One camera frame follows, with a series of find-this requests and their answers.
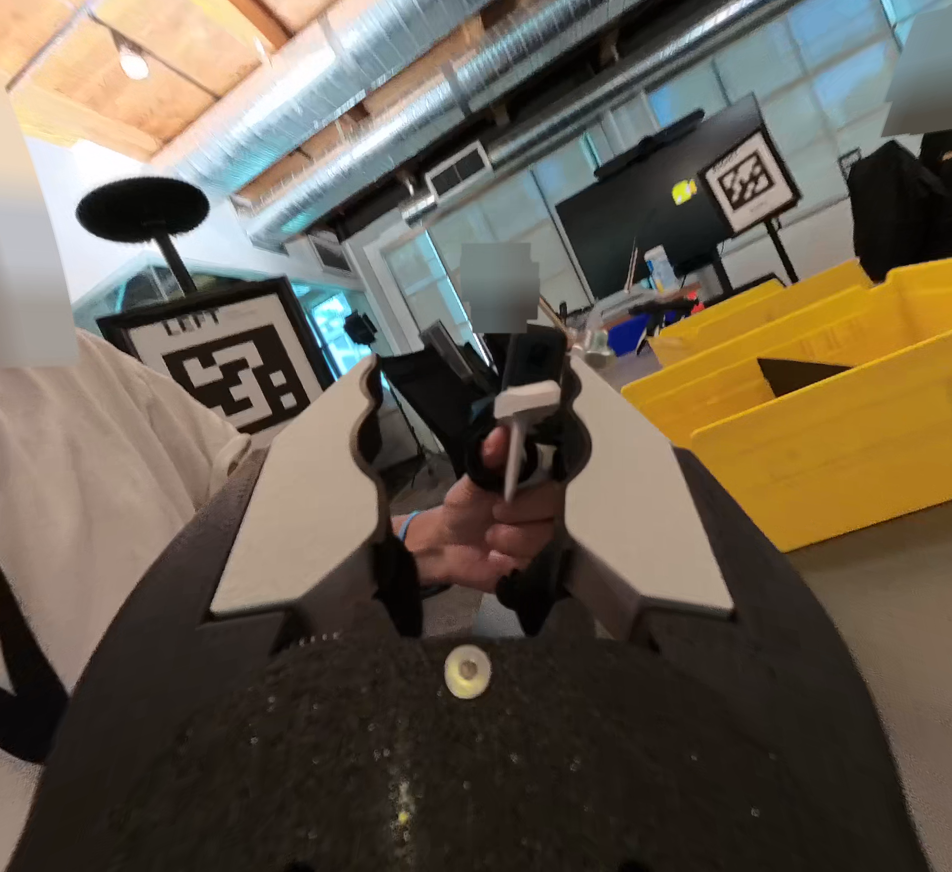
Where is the white plastic canister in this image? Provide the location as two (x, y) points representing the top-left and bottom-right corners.
(643, 246), (679, 293)

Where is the yellow plastic bin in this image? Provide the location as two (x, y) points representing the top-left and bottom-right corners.
(621, 258), (952, 555)

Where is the white ceiling vent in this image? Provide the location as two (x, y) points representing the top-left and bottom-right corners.
(424, 141), (494, 197)

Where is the large black screen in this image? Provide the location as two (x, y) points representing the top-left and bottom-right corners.
(554, 94), (767, 300)

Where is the black sign stand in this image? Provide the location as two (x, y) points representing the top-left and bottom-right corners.
(765, 217), (800, 285)

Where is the black strap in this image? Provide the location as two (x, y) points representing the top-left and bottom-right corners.
(0, 567), (69, 765)

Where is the person's left hand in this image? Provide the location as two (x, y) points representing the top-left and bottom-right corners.
(408, 433), (562, 594)

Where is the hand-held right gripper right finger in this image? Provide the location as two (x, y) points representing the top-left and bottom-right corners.
(554, 353), (737, 620)

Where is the black white tag sign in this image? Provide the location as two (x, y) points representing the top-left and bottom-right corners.
(97, 277), (328, 436)
(701, 128), (803, 237)

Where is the black office chair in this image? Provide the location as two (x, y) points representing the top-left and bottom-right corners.
(378, 350), (478, 477)

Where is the black video bar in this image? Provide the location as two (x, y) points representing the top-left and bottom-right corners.
(595, 109), (706, 181)

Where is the silver air duct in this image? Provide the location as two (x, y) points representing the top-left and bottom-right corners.
(245, 0), (808, 251)
(152, 0), (603, 170)

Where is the black round disc stand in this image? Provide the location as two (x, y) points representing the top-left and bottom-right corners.
(76, 176), (211, 293)

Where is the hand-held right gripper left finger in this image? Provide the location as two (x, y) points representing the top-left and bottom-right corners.
(210, 355), (394, 619)

